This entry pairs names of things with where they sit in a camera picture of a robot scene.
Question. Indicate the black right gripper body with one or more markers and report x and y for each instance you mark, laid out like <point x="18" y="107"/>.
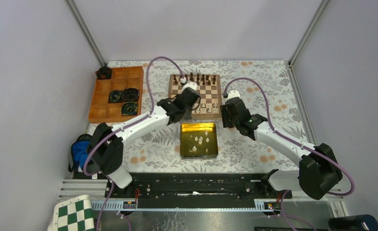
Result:
<point x="227" y="121"/>

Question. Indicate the wooden chess board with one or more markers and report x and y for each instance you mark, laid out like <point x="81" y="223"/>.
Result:
<point x="208" y="107"/>

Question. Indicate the wooden compartment tray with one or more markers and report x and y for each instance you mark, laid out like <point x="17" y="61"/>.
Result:
<point x="122" y="78"/>

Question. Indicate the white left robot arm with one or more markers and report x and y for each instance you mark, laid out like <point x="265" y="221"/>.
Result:
<point x="107" y="143"/>

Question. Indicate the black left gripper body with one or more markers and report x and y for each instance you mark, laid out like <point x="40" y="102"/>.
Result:
<point x="187" y="113"/>

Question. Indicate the gold metal tin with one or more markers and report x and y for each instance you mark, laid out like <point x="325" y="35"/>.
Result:
<point x="208" y="151"/>

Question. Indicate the blue black cloth bag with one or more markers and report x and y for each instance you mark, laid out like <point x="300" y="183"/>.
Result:
<point x="79" y="152"/>

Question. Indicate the green white chess mat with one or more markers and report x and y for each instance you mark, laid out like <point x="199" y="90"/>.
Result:
<point x="75" y="214"/>

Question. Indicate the black cylinder bottle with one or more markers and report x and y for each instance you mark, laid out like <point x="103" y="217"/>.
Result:
<point x="364" y="222"/>

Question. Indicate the dark floral rolled tie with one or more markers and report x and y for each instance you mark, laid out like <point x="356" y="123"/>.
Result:
<point x="104" y="73"/>

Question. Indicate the dark rolled tie centre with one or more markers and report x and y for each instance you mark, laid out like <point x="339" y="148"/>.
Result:
<point x="130" y="95"/>

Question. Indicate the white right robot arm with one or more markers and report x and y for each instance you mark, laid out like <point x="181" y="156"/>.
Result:
<point x="317" y="173"/>

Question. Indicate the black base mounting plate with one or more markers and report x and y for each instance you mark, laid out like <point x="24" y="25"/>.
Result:
<point x="198" y="190"/>

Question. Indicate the green black rolled tie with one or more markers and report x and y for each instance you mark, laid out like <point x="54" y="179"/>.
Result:
<point x="129" y="109"/>

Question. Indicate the blue yellow rolled tie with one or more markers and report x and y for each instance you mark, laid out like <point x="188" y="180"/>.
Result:
<point x="115" y="96"/>

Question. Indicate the floral patterned table mat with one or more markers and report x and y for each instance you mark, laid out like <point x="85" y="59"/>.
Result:
<point x="265" y="88"/>

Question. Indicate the aluminium frame rail left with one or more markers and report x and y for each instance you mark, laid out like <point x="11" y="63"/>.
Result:
<point x="85" y="31"/>

